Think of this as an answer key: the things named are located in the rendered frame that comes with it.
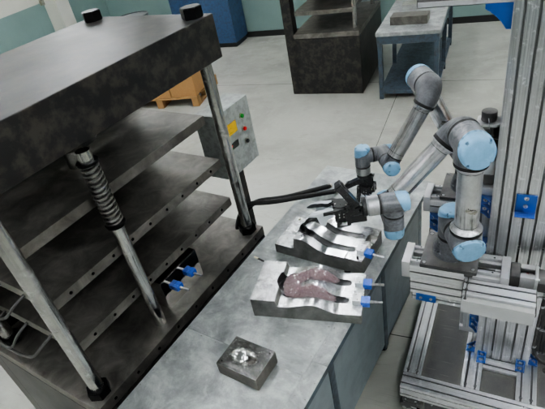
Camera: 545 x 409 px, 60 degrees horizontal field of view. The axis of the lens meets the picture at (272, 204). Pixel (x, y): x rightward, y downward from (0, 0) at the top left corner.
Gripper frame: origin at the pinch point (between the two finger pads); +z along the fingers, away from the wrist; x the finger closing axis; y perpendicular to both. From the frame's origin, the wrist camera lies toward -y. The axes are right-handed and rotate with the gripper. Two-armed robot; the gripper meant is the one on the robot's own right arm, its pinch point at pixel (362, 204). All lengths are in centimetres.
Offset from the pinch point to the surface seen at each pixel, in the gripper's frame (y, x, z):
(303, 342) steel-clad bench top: 7, -83, 15
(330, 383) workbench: 16, -82, 40
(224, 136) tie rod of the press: -60, -27, -48
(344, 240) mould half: -0.3, -24.0, 6.4
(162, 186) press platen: -80, -59, -34
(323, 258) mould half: -6.3, -36.2, 10.1
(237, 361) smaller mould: -12, -106, 9
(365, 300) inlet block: 25, -56, 8
